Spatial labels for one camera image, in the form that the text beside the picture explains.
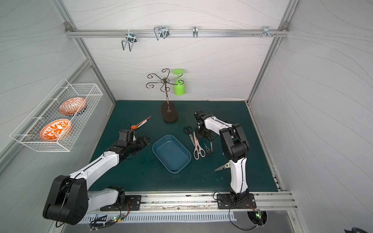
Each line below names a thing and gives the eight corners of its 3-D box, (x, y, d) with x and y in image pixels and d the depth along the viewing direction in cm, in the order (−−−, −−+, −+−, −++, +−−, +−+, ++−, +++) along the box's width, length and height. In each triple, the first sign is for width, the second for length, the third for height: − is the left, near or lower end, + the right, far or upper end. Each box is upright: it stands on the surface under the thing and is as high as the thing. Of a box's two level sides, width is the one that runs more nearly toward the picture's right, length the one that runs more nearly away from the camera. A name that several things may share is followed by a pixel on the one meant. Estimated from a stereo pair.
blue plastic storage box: (171, 180, 82) (170, 177, 78) (150, 149, 94) (149, 145, 90) (193, 162, 89) (193, 159, 84) (171, 136, 101) (170, 132, 96)
